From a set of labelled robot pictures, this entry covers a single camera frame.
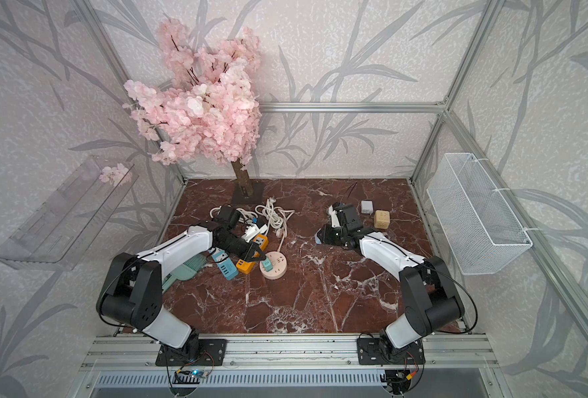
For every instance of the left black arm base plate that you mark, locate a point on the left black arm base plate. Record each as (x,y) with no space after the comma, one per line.
(205,352)

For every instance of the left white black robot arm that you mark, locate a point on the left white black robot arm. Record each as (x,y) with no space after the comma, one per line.
(132,292)

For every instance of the white charger plug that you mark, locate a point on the white charger plug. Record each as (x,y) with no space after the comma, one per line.
(366,207)

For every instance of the beige cube charger plug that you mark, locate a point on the beige cube charger plug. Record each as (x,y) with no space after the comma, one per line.
(382,220)

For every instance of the teal charger plug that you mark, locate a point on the teal charger plug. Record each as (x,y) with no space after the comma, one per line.
(266,265)

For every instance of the white wire mesh basket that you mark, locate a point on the white wire mesh basket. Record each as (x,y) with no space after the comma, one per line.
(482,230)

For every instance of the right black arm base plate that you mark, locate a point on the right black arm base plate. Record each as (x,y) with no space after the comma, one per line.
(371,352)

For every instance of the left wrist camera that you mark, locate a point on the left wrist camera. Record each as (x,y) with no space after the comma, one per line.
(254,229)

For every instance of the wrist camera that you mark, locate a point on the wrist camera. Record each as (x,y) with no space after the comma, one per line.
(254,229)
(333,217)

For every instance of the aluminium front rail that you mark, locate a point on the aluminium front rail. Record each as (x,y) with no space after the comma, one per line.
(130,352)

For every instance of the clear acrylic wall shelf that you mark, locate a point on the clear acrylic wall shelf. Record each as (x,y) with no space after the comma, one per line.
(58,234)

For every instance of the round pink power socket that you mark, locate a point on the round pink power socket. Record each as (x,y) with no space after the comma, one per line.
(279,263)

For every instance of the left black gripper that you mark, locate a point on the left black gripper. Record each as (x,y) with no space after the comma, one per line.
(247,254)

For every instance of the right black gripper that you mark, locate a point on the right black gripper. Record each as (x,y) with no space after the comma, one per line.
(325,236)

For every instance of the pink cherry blossom tree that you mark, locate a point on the pink cherry blossom tree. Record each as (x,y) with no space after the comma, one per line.
(211,108)

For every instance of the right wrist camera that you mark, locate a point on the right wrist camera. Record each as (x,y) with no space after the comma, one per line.
(333,217)

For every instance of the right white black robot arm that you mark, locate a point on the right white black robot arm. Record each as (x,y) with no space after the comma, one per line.
(431,296)

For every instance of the teal power strip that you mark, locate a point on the teal power strip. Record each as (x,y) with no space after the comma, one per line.
(224,263)

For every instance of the orange power strip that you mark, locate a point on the orange power strip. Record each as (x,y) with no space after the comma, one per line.
(246,267)

